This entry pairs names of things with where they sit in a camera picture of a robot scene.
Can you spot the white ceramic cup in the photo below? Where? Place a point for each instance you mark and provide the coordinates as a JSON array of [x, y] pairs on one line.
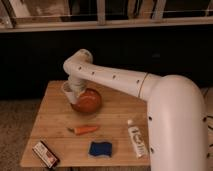
[[69, 93]]

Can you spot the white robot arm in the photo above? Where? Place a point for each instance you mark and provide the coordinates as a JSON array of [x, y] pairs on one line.
[[177, 126]]

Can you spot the orange ceramic bowl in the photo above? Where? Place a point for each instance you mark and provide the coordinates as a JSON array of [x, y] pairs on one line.
[[88, 102]]

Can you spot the orange carrot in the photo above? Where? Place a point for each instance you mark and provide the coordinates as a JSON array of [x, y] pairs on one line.
[[83, 129]]

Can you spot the blue sponge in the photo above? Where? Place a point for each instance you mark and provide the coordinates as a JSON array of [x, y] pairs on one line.
[[98, 149]]

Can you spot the white tube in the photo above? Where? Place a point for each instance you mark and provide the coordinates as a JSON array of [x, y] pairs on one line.
[[136, 139]]

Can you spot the black cabinet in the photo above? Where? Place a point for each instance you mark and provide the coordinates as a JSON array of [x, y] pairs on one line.
[[29, 60]]

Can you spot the red snack box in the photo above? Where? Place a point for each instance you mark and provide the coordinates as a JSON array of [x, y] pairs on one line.
[[45, 155]]

